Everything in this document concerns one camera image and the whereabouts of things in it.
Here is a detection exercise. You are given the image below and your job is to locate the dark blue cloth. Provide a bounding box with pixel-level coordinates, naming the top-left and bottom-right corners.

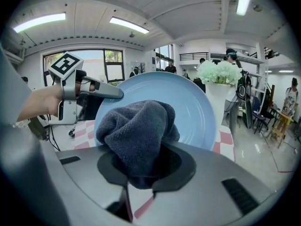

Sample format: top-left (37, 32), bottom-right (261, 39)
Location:
top-left (95, 99), bottom-right (181, 191)

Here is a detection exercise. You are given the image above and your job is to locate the black backpack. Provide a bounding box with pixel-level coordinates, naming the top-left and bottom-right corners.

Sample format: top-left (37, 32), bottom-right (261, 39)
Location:
top-left (236, 70), bottom-right (253, 129)

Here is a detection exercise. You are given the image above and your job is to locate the large black framed window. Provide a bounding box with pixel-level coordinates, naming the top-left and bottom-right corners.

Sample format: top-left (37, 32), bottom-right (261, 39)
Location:
top-left (43, 48), bottom-right (126, 87)

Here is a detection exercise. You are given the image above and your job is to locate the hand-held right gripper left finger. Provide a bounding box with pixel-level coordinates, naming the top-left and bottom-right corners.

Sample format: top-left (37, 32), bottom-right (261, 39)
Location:
top-left (55, 146), bottom-right (133, 222)

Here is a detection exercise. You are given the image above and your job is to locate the light wooden table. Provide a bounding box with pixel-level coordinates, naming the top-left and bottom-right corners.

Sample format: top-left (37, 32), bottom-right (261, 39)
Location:
top-left (265, 85), bottom-right (298, 149)

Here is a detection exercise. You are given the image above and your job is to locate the white vase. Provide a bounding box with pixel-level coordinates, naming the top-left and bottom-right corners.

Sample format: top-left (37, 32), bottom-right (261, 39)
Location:
top-left (205, 82), bottom-right (232, 133)

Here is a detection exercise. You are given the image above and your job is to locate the person's left forearm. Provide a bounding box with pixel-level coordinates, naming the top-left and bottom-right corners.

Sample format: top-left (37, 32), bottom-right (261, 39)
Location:
top-left (17, 85), bottom-right (64, 122)

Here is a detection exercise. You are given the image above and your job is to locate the pink checkered tablecloth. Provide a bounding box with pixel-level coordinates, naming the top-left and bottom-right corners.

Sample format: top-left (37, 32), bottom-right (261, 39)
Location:
top-left (74, 120), bottom-right (236, 219)

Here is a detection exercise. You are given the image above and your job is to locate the big light blue plate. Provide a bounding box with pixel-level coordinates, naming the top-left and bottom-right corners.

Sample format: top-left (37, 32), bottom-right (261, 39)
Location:
top-left (94, 71), bottom-right (216, 152)

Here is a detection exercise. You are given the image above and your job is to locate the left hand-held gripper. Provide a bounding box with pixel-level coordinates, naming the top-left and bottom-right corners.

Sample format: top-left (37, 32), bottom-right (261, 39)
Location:
top-left (48, 51), bottom-right (124, 126)

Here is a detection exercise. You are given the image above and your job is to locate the white shelf unit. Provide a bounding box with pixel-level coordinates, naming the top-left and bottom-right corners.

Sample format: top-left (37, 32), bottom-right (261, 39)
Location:
top-left (209, 47), bottom-right (269, 99)

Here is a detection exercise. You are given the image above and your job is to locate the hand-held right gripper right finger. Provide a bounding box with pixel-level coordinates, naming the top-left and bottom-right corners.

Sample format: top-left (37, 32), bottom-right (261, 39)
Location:
top-left (134, 141), bottom-right (276, 226)

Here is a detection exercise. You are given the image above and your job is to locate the blue chair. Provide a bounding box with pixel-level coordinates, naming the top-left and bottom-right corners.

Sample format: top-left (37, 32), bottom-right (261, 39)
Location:
top-left (253, 97), bottom-right (269, 135)

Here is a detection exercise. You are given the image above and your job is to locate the pale green flower bouquet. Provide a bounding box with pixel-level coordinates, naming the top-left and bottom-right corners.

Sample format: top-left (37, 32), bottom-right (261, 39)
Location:
top-left (197, 61), bottom-right (243, 85)

